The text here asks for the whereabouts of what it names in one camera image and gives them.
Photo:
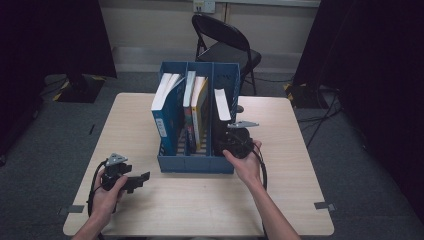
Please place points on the person's left hand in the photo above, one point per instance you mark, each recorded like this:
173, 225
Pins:
106, 203

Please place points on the yellow book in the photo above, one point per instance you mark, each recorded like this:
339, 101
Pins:
200, 113

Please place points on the blue book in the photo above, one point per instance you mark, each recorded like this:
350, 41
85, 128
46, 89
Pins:
168, 110

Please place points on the blue plastic file rack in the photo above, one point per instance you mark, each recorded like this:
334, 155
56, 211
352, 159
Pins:
186, 165

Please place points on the person's right hand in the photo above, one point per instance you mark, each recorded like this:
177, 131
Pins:
248, 168

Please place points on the white wall socket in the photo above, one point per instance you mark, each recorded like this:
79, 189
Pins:
204, 6

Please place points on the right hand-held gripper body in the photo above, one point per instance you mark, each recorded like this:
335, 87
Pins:
240, 143

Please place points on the black stand base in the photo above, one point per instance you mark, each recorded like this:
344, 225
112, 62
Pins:
80, 90
303, 96

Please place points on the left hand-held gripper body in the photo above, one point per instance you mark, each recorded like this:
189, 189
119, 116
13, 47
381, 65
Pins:
113, 175

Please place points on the grey tape strip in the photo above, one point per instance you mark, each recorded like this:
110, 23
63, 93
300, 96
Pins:
325, 206
71, 210

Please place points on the black curtain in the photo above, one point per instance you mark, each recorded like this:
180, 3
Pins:
376, 83
50, 40

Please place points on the black book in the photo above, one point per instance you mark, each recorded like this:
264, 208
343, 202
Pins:
221, 106

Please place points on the red illustrated book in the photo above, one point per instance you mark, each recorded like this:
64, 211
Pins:
189, 110

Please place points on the black folding chair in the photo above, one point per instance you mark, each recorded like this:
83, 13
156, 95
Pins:
230, 50

